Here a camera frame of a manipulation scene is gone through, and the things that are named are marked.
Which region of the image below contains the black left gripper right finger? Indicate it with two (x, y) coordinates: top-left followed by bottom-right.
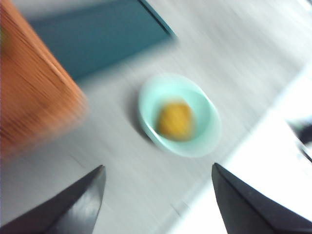
(212, 162), (312, 234)

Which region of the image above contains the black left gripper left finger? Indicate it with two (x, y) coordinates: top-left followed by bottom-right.
(0, 165), (107, 234)

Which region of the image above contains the yellow orange fruit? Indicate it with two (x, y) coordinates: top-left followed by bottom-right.
(156, 101), (196, 142)

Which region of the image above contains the mint green bowl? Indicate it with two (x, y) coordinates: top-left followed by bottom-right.
(138, 72), (223, 158)

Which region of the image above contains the brown wicker basket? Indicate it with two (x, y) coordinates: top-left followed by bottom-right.
(0, 0), (90, 156)

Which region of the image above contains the black rectangular tray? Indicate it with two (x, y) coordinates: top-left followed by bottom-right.
(25, 0), (178, 82)

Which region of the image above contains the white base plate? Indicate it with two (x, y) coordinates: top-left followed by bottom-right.
(168, 70), (312, 234)

